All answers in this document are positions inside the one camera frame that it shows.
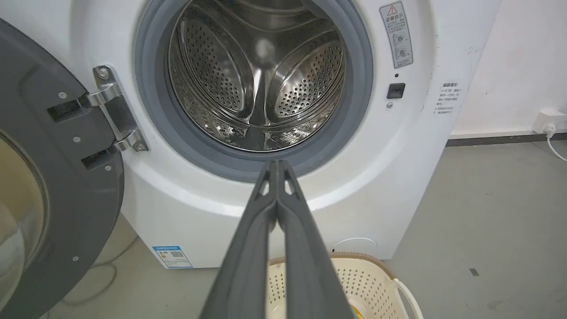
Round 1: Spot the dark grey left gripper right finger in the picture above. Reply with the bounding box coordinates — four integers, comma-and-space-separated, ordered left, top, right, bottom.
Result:
277, 160, 355, 319

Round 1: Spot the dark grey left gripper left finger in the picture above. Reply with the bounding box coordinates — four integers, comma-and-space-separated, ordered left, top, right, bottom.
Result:
199, 160, 279, 319

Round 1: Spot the cream perforated laundry basket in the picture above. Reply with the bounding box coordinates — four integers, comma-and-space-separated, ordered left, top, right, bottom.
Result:
265, 252, 424, 319

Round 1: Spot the white front-load washing machine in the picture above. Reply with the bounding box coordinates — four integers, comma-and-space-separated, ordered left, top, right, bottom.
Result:
0, 0, 503, 269

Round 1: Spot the metal door hinge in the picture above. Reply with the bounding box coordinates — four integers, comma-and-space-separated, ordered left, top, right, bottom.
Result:
88, 65, 149, 152

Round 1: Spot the grey washing machine door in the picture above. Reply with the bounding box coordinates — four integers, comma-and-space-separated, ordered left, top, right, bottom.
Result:
0, 19, 125, 319

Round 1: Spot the thin grey floor cable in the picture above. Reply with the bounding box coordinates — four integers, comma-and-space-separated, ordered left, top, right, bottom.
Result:
62, 235, 139, 306

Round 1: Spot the white power cable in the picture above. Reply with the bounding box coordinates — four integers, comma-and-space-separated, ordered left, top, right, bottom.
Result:
544, 125, 567, 162

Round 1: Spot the white wall power socket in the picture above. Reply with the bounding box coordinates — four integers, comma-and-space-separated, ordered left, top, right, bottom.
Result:
533, 110, 567, 134

